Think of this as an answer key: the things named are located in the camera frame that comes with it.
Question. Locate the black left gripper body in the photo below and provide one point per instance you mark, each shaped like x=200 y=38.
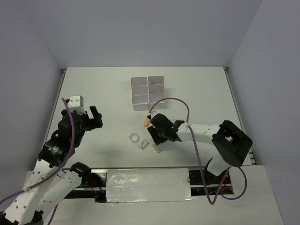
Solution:
x=89 y=123

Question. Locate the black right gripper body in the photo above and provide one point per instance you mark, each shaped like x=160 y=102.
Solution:
x=159 y=136

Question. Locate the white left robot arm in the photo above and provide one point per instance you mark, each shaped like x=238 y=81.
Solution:
x=38 y=199

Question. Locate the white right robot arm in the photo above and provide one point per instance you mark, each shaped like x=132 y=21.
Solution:
x=231 y=143

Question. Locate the pink yellow highlighter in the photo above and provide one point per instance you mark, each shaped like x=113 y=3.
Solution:
x=147 y=121

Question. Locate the white eraser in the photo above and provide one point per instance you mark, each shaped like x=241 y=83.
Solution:
x=156 y=148

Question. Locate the white red staple box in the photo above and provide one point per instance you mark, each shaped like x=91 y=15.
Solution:
x=143 y=144

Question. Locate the clear tape roll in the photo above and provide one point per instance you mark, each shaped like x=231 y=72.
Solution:
x=134 y=138

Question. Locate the white right divided container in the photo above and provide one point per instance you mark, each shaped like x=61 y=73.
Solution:
x=156 y=91

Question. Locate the white divided container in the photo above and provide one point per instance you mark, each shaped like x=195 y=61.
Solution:
x=156 y=91
x=139 y=92

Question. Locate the white left divided container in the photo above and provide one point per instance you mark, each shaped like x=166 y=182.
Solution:
x=139 y=92

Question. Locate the silver foil cover plate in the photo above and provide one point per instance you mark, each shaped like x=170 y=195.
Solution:
x=148 y=185

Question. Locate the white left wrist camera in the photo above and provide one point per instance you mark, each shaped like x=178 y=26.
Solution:
x=75 y=104

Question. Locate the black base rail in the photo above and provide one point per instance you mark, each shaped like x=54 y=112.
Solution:
x=97 y=190

